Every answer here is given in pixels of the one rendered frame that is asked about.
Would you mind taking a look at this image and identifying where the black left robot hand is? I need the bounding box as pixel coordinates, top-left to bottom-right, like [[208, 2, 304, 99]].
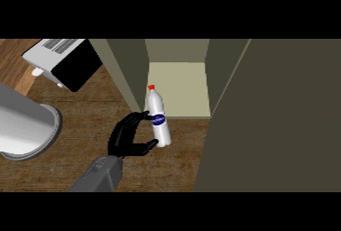
[[107, 110, 160, 158]]

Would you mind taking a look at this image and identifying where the white bottle with red cap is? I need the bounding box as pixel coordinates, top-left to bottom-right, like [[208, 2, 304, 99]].
[[145, 84, 173, 149]]

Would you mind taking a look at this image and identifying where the olive green cabinet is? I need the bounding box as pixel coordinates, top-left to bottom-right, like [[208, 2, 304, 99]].
[[89, 38, 253, 120]]

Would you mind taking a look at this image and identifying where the dark olive cabinet door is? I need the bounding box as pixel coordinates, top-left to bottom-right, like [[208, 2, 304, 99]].
[[192, 38, 341, 193]]

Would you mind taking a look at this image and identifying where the large grey metal cylinder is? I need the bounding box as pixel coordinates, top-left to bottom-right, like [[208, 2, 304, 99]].
[[0, 82, 64, 162]]

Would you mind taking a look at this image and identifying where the white appliance with black front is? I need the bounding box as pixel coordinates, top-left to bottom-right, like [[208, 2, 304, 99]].
[[21, 38, 104, 93]]

